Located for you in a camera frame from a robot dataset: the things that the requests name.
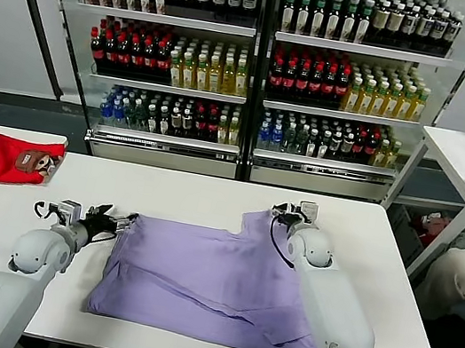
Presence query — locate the small red-label cola bottle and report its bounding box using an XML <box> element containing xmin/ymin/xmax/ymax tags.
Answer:
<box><xmin>202</xmin><ymin>106</ymin><xmax>223</xmax><ymax>143</ymax></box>
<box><xmin>190</xmin><ymin>103</ymin><xmax>210</xmax><ymax>141</ymax></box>
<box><xmin>349</xmin><ymin>129</ymin><xmax>369</xmax><ymax>164</ymax></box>
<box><xmin>361</xmin><ymin>130</ymin><xmax>382</xmax><ymax>167</ymax></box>

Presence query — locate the small yellow juice bottle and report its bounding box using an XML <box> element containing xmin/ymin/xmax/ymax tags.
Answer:
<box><xmin>385</xmin><ymin>139</ymin><xmax>403</xmax><ymax>170</ymax></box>
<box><xmin>215</xmin><ymin>115</ymin><xmax>232</xmax><ymax>145</ymax></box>
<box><xmin>225</xmin><ymin>115</ymin><xmax>243</xmax><ymax>147</ymax></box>
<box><xmin>374</xmin><ymin>138</ymin><xmax>391</xmax><ymax>169</ymax></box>

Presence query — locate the clear green water bottle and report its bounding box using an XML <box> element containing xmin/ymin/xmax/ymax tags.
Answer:
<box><xmin>280</xmin><ymin>122</ymin><xmax>299</xmax><ymax>154</ymax></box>
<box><xmin>130</xmin><ymin>98</ymin><xmax>148</xmax><ymax>131</ymax></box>
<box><xmin>121</xmin><ymin>98</ymin><xmax>138</xmax><ymax>129</ymax></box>
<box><xmin>293</xmin><ymin>123</ymin><xmax>311</xmax><ymax>157</ymax></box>

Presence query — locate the white side table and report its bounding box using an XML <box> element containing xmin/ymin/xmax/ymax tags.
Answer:
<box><xmin>371</xmin><ymin>119</ymin><xmax>465</xmax><ymax>288</ymax></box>

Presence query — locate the red clothes pile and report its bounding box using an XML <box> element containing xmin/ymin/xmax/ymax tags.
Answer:
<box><xmin>409</xmin><ymin>207</ymin><xmax>453</xmax><ymax>248</ymax></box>

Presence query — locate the blue water bottle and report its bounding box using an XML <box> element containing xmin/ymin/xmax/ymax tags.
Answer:
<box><xmin>267</xmin><ymin>121</ymin><xmax>287</xmax><ymax>153</ymax></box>
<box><xmin>97</xmin><ymin>96</ymin><xmax>116</xmax><ymax>125</ymax></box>
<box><xmin>256</xmin><ymin>119</ymin><xmax>274</xmax><ymax>151</ymax></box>
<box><xmin>110</xmin><ymin>98</ymin><xmax>128</xmax><ymax>128</ymax></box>

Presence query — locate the white cooler shelf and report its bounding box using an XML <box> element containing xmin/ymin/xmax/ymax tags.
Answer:
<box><xmin>76</xmin><ymin>0</ymin><xmax>258</xmax><ymax>43</ymax></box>
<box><xmin>93</xmin><ymin>120</ymin><xmax>241</xmax><ymax>158</ymax></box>
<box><xmin>89</xmin><ymin>69</ymin><xmax>248</xmax><ymax>107</ymax></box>
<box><xmin>252</xmin><ymin>144</ymin><xmax>398</xmax><ymax>184</ymax></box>
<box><xmin>262</xmin><ymin>95</ymin><xmax>422</xmax><ymax>136</ymax></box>
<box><xmin>273</xmin><ymin>28</ymin><xmax>453</xmax><ymax>72</ymax></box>

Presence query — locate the dark plastic crate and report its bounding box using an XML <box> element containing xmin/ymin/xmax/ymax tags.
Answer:
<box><xmin>378</xmin><ymin>200</ymin><xmax>433</xmax><ymax>270</ymax></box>

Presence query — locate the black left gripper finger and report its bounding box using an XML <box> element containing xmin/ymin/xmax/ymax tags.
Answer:
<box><xmin>112</xmin><ymin>209</ymin><xmax>140</xmax><ymax>234</ymax></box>
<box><xmin>88</xmin><ymin>201</ymin><xmax>114</xmax><ymax>219</ymax></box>

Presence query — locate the small dark drink bottle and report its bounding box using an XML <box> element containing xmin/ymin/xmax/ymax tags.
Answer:
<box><xmin>156</xmin><ymin>104</ymin><xmax>174</xmax><ymax>136</ymax></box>
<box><xmin>167</xmin><ymin>101</ymin><xmax>185</xmax><ymax>138</ymax></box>
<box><xmin>304</xmin><ymin>127</ymin><xmax>321</xmax><ymax>159</ymax></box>
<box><xmin>178</xmin><ymin>102</ymin><xmax>197</xmax><ymax>139</ymax></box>
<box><xmin>315</xmin><ymin>128</ymin><xmax>333</xmax><ymax>160</ymax></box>
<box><xmin>337</xmin><ymin>130</ymin><xmax>357</xmax><ymax>163</ymax></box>
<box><xmin>327</xmin><ymin>130</ymin><xmax>345</xmax><ymax>162</ymax></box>
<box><xmin>144</xmin><ymin>103</ymin><xmax>162</xmax><ymax>133</ymax></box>

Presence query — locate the glass beverage cooler cabinet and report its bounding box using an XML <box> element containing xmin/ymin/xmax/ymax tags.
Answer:
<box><xmin>235</xmin><ymin>0</ymin><xmax>465</xmax><ymax>220</ymax></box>
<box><xmin>4</xmin><ymin>0</ymin><xmax>274</xmax><ymax>183</ymax></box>

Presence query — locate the small white table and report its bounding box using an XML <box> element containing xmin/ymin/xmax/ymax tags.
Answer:
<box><xmin>0</xmin><ymin>124</ymin><xmax>71</xmax><ymax>156</ymax></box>

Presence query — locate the beige-label dark bottle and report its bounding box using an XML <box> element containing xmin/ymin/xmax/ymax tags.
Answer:
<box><xmin>382</xmin><ymin>1</ymin><xmax>406</xmax><ymax>49</ymax></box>
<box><xmin>367</xmin><ymin>0</ymin><xmax>392</xmax><ymax>46</ymax></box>

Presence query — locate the red-cap cola bottle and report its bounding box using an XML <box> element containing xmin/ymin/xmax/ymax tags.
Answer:
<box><xmin>151</xmin><ymin>37</ymin><xmax>175</xmax><ymax>84</ymax></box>
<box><xmin>113</xmin><ymin>31</ymin><xmax>135</xmax><ymax>77</ymax></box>
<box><xmin>319</xmin><ymin>64</ymin><xmax>341</xmax><ymax>109</ymax></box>
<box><xmin>292</xmin><ymin>60</ymin><xmax>314</xmax><ymax>105</ymax></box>
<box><xmin>99</xmin><ymin>28</ymin><xmax>122</xmax><ymax>75</ymax></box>
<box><xmin>138</xmin><ymin>36</ymin><xmax>160</xmax><ymax>82</ymax></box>
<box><xmin>305</xmin><ymin>63</ymin><xmax>327</xmax><ymax>107</ymax></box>
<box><xmin>279</xmin><ymin>59</ymin><xmax>301</xmax><ymax>103</ymax></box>
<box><xmin>266</xmin><ymin>56</ymin><xmax>288</xmax><ymax>100</ymax></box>
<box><xmin>124</xmin><ymin>33</ymin><xmax>147</xmax><ymax>79</ymax></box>
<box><xmin>86</xmin><ymin>26</ymin><xmax>109</xmax><ymax>72</ymax></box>
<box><xmin>332</xmin><ymin>67</ymin><xmax>352</xmax><ymax>111</ymax></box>

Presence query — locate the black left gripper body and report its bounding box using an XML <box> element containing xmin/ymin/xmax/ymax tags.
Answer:
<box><xmin>80</xmin><ymin>209</ymin><xmax>122</xmax><ymax>241</ymax></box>

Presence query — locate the red T-shirt bear print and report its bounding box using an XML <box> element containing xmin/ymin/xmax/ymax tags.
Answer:
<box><xmin>0</xmin><ymin>131</ymin><xmax>68</xmax><ymax>194</ymax></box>

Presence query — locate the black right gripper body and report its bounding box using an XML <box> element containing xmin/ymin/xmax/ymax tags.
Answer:
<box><xmin>271</xmin><ymin>200</ymin><xmax>307</xmax><ymax>230</ymax></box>

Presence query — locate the purple T-shirt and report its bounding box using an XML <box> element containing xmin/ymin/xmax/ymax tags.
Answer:
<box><xmin>81</xmin><ymin>182</ymin><xmax>353</xmax><ymax>348</ymax></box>

